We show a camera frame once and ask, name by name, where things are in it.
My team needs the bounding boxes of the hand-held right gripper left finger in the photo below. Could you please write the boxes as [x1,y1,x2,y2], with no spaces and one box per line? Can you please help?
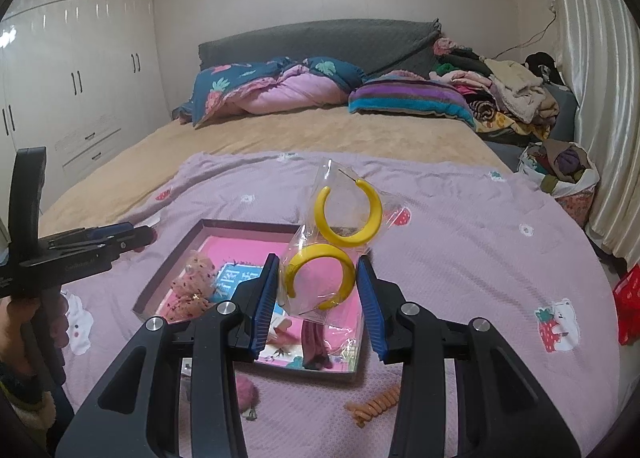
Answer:
[55,253,281,458]

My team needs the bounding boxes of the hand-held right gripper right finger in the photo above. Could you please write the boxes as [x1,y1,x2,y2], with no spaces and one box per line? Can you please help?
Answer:
[355,254,583,458]

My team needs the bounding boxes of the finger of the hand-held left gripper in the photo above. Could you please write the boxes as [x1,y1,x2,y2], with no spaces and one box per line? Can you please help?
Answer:
[47,227,153,255]
[50,222,135,241]

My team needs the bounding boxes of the maroon hair claw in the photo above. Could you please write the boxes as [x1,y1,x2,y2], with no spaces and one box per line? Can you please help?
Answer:
[300,318,333,371]

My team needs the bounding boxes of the brown tray with pink bottom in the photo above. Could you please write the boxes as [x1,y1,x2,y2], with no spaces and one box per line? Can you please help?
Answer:
[132,219,368,381]

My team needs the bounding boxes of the brown dotted bear hair bow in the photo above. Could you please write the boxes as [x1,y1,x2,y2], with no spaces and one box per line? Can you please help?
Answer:
[170,253,218,321]

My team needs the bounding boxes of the yellow hoop earrings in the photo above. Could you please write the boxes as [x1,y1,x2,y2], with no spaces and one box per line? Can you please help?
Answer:
[277,158,401,344]

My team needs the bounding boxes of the person's left forearm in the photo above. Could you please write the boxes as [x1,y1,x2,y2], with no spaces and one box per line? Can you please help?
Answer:
[0,358,58,444]

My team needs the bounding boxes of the person's left hand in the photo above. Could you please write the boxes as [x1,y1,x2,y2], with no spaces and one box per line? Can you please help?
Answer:
[0,295,71,364]

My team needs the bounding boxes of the pink pompom hair clip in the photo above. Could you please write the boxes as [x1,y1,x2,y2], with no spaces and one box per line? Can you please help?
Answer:
[235,374,265,423]

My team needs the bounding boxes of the orange spiral hair clip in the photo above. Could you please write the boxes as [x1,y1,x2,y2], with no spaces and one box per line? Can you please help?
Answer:
[345,384,401,429]

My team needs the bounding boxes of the purple printed blanket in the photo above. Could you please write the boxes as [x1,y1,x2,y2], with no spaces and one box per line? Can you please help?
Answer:
[60,151,623,458]

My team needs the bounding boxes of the white wardrobe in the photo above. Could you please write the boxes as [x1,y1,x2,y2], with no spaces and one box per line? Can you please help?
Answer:
[0,0,171,219]

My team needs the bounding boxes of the bed with tan sheet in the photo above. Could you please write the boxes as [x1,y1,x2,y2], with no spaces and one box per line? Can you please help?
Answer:
[37,106,516,239]

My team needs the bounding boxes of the blue and pink floral quilt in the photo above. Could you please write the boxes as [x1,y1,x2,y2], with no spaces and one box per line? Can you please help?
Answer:
[172,56,368,128]

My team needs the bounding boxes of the striped purple pillow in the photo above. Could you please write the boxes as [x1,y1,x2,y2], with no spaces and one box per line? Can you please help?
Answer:
[347,73,476,129]

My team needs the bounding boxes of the bag full of clothes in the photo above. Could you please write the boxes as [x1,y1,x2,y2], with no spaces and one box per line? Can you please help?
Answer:
[517,138,601,226]

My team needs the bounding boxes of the red plastic bag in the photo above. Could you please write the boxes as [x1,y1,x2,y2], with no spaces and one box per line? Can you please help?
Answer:
[612,263,640,346]

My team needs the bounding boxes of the pile of folded clothes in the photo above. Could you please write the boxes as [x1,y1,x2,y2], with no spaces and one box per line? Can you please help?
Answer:
[430,37,581,139]

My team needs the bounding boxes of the grey padded headboard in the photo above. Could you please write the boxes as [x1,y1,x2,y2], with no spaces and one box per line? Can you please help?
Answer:
[197,18,443,79]

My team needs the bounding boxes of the black bag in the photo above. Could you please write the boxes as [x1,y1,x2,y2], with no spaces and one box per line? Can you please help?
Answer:
[525,52,561,79]

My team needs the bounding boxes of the cream satin curtain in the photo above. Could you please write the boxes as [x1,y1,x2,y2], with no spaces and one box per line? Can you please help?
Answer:
[542,0,640,264]

